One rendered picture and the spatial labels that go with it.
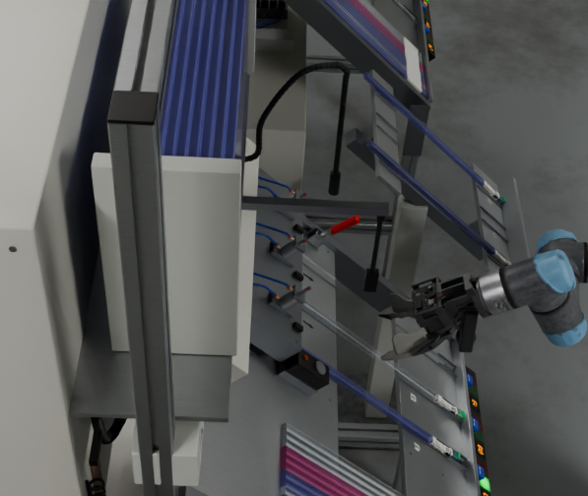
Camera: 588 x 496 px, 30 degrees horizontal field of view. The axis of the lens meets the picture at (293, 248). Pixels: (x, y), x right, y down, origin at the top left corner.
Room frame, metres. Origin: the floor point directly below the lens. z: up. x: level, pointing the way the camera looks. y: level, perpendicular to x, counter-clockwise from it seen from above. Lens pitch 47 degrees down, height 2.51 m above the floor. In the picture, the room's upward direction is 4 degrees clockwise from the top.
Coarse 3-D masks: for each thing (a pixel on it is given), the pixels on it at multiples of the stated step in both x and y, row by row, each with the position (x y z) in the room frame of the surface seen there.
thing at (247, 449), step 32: (320, 256) 1.39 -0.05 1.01; (320, 288) 1.31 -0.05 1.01; (320, 352) 1.17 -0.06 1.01; (256, 384) 1.01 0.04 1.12; (288, 384) 1.05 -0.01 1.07; (256, 416) 0.95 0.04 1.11; (288, 416) 0.99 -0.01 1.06; (320, 416) 1.03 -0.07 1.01; (224, 448) 0.86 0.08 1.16; (256, 448) 0.90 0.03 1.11; (224, 480) 0.81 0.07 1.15; (256, 480) 0.84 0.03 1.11
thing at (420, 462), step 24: (408, 360) 1.30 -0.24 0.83; (432, 360) 1.35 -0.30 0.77; (408, 384) 1.24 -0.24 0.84; (432, 384) 1.29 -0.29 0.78; (408, 408) 1.18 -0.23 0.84; (432, 408) 1.23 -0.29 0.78; (408, 432) 1.13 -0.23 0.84; (432, 432) 1.17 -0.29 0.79; (456, 432) 1.21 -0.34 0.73; (408, 456) 1.08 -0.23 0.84; (432, 456) 1.11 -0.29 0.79; (408, 480) 1.02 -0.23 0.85; (432, 480) 1.06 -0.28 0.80; (456, 480) 1.10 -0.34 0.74
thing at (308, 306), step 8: (304, 304) 1.24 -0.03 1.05; (312, 304) 1.25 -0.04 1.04; (312, 312) 1.24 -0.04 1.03; (320, 312) 1.24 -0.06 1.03; (320, 320) 1.24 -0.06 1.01; (328, 320) 1.24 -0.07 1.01; (336, 328) 1.24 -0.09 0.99; (344, 328) 1.25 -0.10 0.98; (344, 336) 1.24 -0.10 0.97; (352, 336) 1.24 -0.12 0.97; (360, 344) 1.24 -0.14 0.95; (368, 344) 1.25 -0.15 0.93; (368, 352) 1.24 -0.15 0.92; (376, 352) 1.25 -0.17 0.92; (376, 360) 1.24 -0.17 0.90; (392, 368) 1.24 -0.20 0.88; (400, 368) 1.25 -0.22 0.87; (400, 376) 1.24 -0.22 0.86; (408, 376) 1.25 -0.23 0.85; (416, 384) 1.24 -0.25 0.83; (424, 384) 1.26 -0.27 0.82; (424, 392) 1.25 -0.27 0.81; (432, 392) 1.26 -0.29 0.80; (432, 400) 1.25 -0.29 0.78
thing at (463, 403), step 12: (456, 348) 1.42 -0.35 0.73; (456, 360) 1.39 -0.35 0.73; (456, 372) 1.36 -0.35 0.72; (456, 384) 1.33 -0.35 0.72; (456, 396) 1.31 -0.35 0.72; (468, 396) 1.30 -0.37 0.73; (468, 408) 1.27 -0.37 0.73; (468, 420) 1.24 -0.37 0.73; (468, 432) 1.21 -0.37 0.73; (468, 444) 1.19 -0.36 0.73; (468, 456) 1.16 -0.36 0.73; (468, 468) 1.13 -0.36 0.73; (468, 480) 1.11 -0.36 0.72; (468, 492) 1.09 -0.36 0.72; (480, 492) 1.08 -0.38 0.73
